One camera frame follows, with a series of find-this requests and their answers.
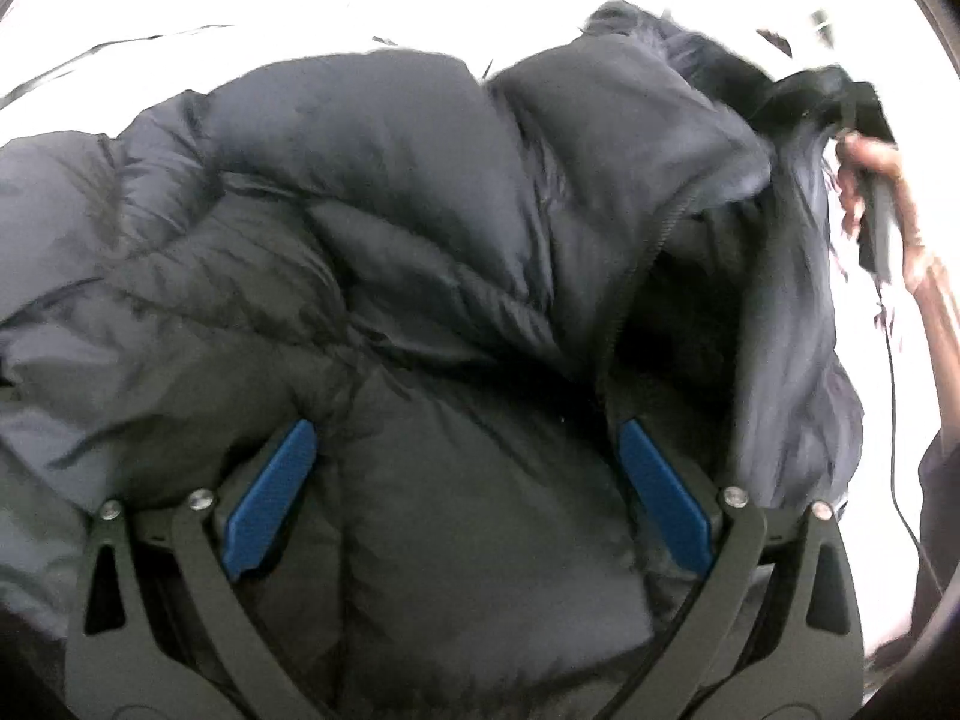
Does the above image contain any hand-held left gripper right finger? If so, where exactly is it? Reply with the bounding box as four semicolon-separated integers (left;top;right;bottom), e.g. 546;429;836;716
607;418;867;720

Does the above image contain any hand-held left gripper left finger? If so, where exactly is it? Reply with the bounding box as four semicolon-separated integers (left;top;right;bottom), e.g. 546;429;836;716
64;418;331;720

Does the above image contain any black puffer jacket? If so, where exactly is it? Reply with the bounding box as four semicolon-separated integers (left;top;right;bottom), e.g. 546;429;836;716
0;0;893;720

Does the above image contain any person's right forearm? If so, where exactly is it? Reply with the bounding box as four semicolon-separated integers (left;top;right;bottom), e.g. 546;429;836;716
904;255;960;466

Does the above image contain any person's right hand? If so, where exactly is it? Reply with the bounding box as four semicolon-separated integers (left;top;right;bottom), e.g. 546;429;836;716
834;131;940;297

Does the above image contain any person's dark clothing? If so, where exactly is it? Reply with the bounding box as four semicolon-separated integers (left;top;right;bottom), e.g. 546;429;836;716
911;427;960;623

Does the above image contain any thin black cable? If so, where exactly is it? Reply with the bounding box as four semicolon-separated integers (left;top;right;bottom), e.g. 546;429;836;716
876;277;950;601

